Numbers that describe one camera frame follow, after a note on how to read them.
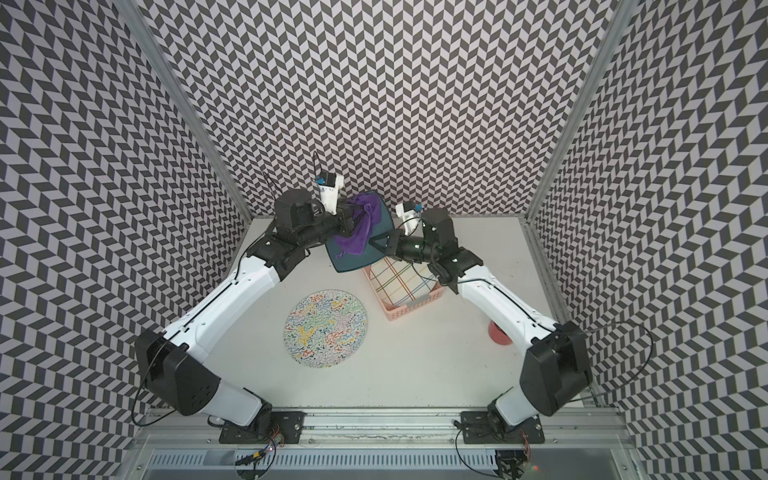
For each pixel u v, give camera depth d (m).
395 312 0.83
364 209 0.71
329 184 0.63
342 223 0.64
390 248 0.66
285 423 0.74
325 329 0.90
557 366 0.42
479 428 0.73
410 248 0.66
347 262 0.72
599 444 0.74
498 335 0.84
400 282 0.98
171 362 0.40
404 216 0.69
